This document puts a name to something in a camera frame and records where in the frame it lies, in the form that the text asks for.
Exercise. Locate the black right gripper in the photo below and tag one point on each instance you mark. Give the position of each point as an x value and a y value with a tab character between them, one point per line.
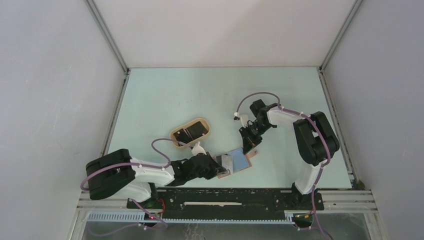
248	140

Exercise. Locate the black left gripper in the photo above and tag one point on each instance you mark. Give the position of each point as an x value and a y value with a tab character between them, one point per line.
215	169

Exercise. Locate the pink leather card holder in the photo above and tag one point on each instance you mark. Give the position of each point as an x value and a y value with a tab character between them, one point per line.
240	161

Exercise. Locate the beige oval card tray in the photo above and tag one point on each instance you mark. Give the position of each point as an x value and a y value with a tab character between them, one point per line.
192	142

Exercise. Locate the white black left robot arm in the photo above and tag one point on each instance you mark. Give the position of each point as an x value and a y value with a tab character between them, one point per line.
119	174

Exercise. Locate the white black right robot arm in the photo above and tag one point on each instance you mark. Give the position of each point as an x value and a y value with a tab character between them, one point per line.
316	141

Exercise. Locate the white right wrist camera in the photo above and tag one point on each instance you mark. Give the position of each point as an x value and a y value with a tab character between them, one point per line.
242	118

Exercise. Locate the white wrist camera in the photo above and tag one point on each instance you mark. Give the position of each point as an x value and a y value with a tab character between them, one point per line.
197	149
242	118

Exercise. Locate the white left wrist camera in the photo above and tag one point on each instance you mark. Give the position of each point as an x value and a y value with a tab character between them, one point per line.
197	149

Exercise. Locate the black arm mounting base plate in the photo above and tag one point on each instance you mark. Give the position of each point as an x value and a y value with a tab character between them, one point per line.
225	203

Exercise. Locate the white cable duct strip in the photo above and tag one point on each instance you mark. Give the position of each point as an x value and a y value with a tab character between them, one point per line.
185	217

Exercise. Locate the aluminium frame rail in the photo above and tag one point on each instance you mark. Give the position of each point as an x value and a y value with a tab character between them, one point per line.
334	202

